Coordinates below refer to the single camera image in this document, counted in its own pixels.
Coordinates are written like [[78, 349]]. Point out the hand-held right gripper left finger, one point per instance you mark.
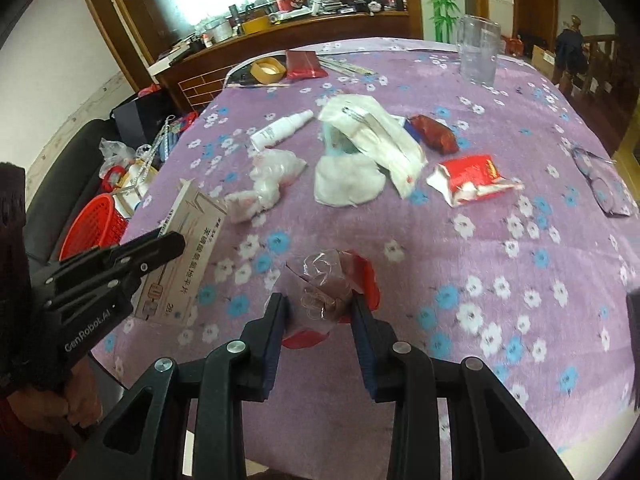
[[272, 347]]

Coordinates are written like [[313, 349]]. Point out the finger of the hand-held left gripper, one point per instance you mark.
[[125, 282], [160, 247]]

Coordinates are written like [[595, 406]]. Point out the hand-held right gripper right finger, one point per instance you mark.
[[366, 352]]

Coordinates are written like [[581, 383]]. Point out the long white medicine box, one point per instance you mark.
[[200, 232]]

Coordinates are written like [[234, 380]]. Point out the clear and red plastic wrapper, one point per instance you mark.
[[325, 280]]

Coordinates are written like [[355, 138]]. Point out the person's left forearm red sleeve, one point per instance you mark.
[[25, 440]]

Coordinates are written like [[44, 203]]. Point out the person's left hand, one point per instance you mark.
[[80, 405]]

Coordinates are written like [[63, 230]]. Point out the red plastic basket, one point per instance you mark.
[[90, 230]]

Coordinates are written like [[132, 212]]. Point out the purple floral tablecloth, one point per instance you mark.
[[400, 270]]

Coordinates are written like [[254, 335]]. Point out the clear plastic bag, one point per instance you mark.
[[112, 152]]

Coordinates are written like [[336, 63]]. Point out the black chair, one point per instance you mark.
[[65, 170]]

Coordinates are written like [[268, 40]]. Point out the black bag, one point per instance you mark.
[[142, 115]]

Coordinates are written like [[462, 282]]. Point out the crumpled white plastic bag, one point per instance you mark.
[[272, 172]]

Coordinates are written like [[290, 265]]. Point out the white spray bottle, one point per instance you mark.
[[277, 130]]

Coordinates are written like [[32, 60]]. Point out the white round cotton pad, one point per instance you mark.
[[345, 182]]

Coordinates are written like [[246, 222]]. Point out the wooden sideboard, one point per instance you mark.
[[215, 65]]

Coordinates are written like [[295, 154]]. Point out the thin wooden stick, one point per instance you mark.
[[260, 85]]

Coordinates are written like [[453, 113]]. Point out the brown tape roll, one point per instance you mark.
[[260, 76]]

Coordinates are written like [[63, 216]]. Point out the red snack packet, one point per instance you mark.
[[475, 172]]

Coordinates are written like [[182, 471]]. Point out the dark red candy wrapper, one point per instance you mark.
[[435, 132]]

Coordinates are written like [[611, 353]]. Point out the flat dark red packet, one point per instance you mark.
[[304, 64]]

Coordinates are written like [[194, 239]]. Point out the bundle of paper strips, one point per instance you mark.
[[345, 66]]

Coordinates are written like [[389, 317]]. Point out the black smartphone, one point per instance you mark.
[[634, 340]]

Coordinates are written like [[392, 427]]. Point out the clear glass jar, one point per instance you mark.
[[477, 55]]

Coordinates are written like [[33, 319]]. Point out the red gift box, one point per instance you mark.
[[515, 46]]

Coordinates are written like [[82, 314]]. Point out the cardboard box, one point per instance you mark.
[[542, 60]]

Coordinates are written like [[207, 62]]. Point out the dark jacket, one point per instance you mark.
[[570, 52]]

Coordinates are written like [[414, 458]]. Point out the wooden stair railing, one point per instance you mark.
[[602, 60]]

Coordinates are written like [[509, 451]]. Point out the purple frame eyeglasses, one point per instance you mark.
[[612, 195]]

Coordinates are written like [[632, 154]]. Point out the green bamboo wall decoration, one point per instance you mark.
[[442, 2]]

